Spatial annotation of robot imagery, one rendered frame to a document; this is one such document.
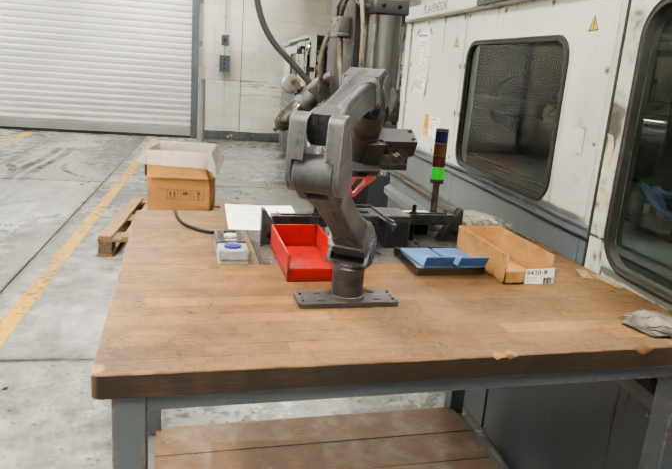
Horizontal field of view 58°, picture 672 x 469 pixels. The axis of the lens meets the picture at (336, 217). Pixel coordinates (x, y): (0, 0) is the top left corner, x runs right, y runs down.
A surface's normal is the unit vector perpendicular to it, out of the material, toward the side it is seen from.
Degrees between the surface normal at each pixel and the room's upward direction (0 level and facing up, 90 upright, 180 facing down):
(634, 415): 90
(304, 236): 90
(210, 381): 90
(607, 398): 90
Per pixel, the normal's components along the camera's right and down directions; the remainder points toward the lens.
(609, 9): -0.98, -0.03
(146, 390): 0.24, 0.25
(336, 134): -0.35, 0.09
